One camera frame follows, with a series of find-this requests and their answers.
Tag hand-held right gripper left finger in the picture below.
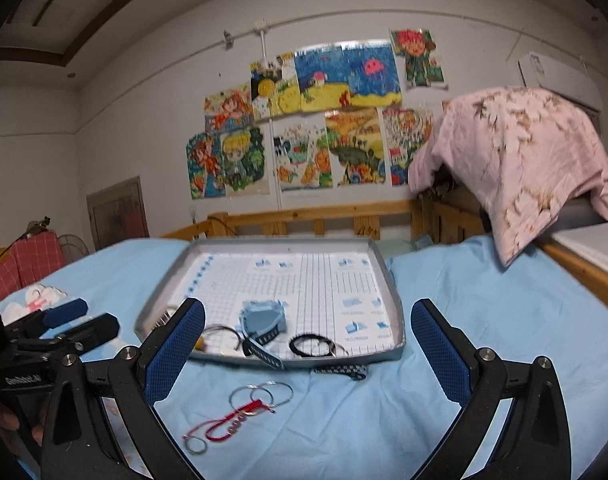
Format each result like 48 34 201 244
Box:
40 297 207 480

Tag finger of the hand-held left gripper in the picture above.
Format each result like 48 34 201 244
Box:
14 312 121 361
4 297 89 338

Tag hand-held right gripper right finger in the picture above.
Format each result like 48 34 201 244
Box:
410 298 572 480

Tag yellow bead cord necklace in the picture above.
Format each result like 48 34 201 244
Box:
198 326 242 354

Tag beige hair claw clip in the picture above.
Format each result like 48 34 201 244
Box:
151 307 182 333

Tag light blue smartwatch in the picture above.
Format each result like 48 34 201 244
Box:
238 300 289 371

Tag black cord bracelet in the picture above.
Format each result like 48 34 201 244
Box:
289 334 350 359

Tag grey cardboard box lid tray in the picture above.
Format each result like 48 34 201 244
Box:
134 237 407 363

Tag person's left hand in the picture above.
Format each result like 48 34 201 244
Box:
0 400 42 446

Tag red checked cloth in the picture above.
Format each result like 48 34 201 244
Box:
0 230 67 303

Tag standing fan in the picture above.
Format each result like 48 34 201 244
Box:
59 232 90 263

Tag thin silver hoop rings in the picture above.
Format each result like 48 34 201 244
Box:
229 381 295 413

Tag black white checkered hair clip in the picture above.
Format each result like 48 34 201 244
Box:
314 366 370 381

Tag light blue printed bed sheet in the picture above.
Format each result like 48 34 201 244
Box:
0 235 608 480

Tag brown wooden door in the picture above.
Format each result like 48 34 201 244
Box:
86 176 150 252

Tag wooden bed headboard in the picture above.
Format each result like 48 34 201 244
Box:
159 199 485 256

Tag pink floral quilt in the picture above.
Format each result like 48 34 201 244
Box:
409 86 608 267

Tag white air conditioner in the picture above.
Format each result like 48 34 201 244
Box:
516 51 605 108

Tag ceiling air vent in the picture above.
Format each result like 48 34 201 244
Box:
4 0 67 28

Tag red string bracelet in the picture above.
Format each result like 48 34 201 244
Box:
184 399 277 442

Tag wooden bed side rail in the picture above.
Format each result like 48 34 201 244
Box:
536 237 608 323

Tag group of colourful wall drawings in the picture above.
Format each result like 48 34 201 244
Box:
185 27 447 200

